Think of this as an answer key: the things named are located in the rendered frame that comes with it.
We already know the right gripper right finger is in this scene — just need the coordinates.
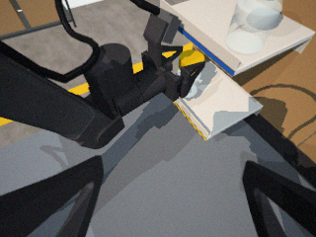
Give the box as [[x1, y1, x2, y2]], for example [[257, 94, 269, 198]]
[[242, 161, 316, 237]]

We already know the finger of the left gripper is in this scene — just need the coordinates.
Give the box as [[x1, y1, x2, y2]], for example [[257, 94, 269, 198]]
[[180, 61, 205, 96], [161, 45, 184, 61]]

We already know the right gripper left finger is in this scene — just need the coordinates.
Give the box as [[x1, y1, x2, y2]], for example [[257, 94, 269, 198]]
[[0, 155, 104, 237]]

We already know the clear glass bottle with yellow cap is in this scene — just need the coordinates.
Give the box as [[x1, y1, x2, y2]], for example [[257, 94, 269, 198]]
[[177, 49, 204, 98]]

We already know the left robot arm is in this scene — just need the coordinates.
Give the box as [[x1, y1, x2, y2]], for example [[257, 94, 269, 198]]
[[0, 7, 182, 149]]

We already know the white bottle with blue cap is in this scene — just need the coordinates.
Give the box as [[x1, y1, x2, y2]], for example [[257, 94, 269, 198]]
[[225, 0, 282, 55]]

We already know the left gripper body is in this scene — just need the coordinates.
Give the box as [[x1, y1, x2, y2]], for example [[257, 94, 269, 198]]
[[134, 14, 187, 104]]

